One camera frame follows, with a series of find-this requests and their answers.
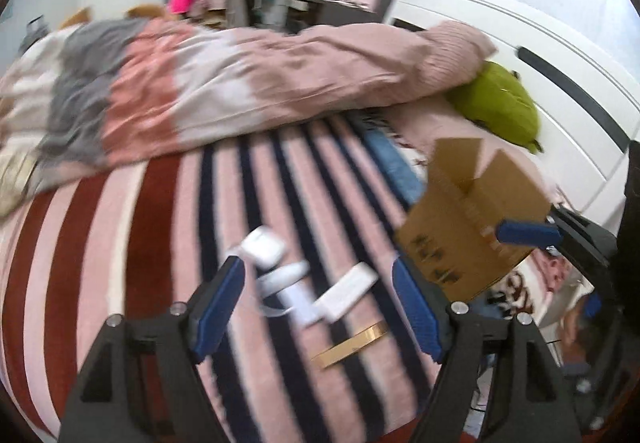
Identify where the white bed headboard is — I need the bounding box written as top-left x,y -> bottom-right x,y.
382,0 -> 640,236

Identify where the striped pink blanket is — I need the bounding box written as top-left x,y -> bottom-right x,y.
0,116 -> 451,443

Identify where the gold metal bar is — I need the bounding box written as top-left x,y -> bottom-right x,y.
310,320 -> 390,371

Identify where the white box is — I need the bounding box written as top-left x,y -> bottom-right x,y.
314,262 -> 380,324

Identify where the white oblong tube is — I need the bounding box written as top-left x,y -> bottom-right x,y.
257,260 -> 311,297

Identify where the pink grey patchwork duvet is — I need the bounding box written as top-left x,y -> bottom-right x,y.
0,17 -> 496,219

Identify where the printed white bedsheet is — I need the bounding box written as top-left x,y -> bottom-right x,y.
470,243 -> 583,329

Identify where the white earbuds case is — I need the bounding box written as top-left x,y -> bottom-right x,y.
239,225 -> 287,270

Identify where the green plush toy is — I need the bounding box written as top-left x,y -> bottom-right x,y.
444,60 -> 545,155

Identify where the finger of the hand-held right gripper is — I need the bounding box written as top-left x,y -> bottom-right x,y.
560,243 -> 621,323
496,204 -> 618,276

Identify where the brown cardboard box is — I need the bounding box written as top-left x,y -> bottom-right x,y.
393,137 -> 553,303

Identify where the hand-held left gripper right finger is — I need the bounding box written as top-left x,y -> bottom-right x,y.
391,256 -> 584,443

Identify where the blue cloth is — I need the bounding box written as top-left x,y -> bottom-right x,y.
357,116 -> 425,209

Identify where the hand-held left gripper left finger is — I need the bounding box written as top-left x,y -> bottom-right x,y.
59,255 -> 247,443

